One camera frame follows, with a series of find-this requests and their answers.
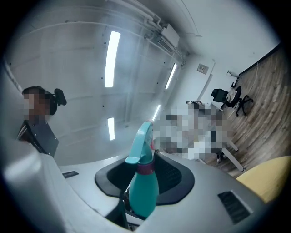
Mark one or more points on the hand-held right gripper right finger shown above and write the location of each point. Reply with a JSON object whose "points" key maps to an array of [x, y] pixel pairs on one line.
{"points": [[204, 182]]}

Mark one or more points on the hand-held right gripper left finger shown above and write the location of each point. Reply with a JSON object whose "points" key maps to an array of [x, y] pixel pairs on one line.
{"points": [[86, 179]]}

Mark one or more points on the white rectangular table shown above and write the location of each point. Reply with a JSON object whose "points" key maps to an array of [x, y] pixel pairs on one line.
{"points": [[197, 152]]}

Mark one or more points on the ceiling tube light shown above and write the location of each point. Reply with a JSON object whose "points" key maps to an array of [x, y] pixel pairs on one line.
{"points": [[111, 128], [157, 112], [112, 59], [170, 76]]}

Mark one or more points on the dark chest-mounted plate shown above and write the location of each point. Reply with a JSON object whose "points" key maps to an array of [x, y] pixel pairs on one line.
{"points": [[44, 138]]}

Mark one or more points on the yellow round table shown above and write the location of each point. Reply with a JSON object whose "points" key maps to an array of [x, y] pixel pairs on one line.
{"points": [[268, 177]]}

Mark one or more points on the white desk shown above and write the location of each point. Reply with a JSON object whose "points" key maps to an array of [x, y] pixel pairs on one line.
{"points": [[217, 107]]}

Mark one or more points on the black office chair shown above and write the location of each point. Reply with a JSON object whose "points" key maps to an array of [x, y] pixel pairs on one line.
{"points": [[219, 94]]}

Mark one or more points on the person's head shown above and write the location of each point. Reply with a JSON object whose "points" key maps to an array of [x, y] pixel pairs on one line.
{"points": [[36, 104]]}

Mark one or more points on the grey garment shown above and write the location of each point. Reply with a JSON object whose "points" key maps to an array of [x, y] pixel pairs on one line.
{"points": [[232, 94]]}

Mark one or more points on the white ceiling air conditioner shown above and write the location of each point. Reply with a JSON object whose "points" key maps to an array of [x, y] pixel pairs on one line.
{"points": [[169, 36]]}

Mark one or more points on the white ceiling pipe bundle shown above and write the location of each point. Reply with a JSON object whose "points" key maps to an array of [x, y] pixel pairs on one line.
{"points": [[150, 11]]}

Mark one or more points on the black head-mounted camera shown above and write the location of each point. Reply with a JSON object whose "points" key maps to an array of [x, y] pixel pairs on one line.
{"points": [[60, 97]]}

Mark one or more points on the white wall-mounted device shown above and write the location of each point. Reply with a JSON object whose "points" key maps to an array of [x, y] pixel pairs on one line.
{"points": [[232, 73]]}

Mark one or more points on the grey wall electrical panel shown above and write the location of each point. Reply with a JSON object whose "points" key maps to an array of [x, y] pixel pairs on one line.
{"points": [[202, 69]]}

